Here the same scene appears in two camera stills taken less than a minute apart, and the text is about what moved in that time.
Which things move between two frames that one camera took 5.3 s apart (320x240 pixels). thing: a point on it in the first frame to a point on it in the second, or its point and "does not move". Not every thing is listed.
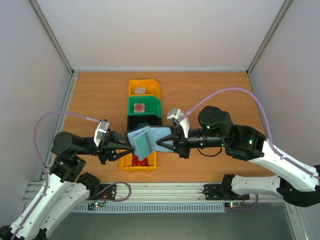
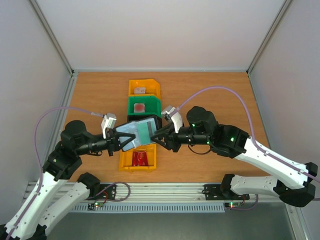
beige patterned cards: (139, 90) does not move
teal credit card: (143, 145) to (146, 130)
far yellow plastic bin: (152, 87) does not move
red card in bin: (136, 162) does not move
